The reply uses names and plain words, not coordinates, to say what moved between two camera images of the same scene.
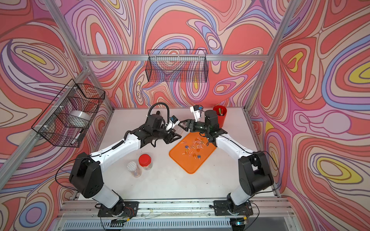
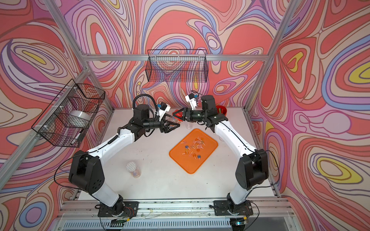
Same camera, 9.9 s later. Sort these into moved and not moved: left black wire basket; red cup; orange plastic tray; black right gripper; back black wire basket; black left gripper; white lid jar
Moved: black right gripper; black left gripper
Not moved: red cup; back black wire basket; white lid jar; left black wire basket; orange plastic tray
